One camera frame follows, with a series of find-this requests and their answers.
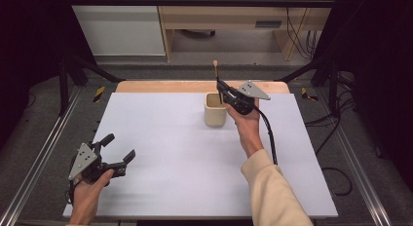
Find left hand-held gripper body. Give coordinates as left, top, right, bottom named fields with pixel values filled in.
left=68, top=141, right=128, bottom=184

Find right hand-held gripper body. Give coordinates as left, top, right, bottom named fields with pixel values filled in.
left=225, top=80, right=272, bottom=116

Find black makeup brush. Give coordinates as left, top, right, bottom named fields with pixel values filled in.
left=212, top=59, right=224, bottom=105

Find beige square cup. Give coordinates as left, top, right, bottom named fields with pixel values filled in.
left=204, top=92, right=228, bottom=129

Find person's left hand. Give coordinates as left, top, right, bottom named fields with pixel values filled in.
left=71, top=169, right=116, bottom=214

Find person's right hand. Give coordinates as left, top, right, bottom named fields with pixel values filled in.
left=225, top=98, right=265, bottom=159

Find yellow black tape strip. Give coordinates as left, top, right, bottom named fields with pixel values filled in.
left=93, top=86, right=107, bottom=103
left=300, top=87, right=319, bottom=102

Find white board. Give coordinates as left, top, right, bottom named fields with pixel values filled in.
left=62, top=92, right=339, bottom=219

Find wooden table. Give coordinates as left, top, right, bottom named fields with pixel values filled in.
left=115, top=80, right=291, bottom=94

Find wooden desk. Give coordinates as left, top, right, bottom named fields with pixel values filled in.
left=155, top=0, right=338, bottom=62

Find white cabinet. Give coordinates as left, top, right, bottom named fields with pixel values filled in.
left=64, top=0, right=167, bottom=57

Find black curtain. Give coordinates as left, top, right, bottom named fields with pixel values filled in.
left=312, top=0, right=413, bottom=192
left=0, top=0, right=95, bottom=150

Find right hand-held gripper cable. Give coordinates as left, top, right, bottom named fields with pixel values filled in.
left=252, top=104, right=354, bottom=198

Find aluminium floor rail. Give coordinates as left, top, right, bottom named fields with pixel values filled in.
left=0, top=86, right=83, bottom=226
left=315, top=89, right=394, bottom=226

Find black frame strut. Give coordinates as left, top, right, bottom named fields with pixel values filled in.
left=278, top=54, right=343, bottom=119
left=57, top=53, right=127, bottom=117

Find hanging black desk cables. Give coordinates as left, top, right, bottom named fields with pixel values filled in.
left=282, top=0, right=321, bottom=60

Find black horizontal frame bar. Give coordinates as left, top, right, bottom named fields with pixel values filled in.
left=66, top=0, right=338, bottom=9

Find black floor cables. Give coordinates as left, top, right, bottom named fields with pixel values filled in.
left=304, top=71, right=358, bottom=156

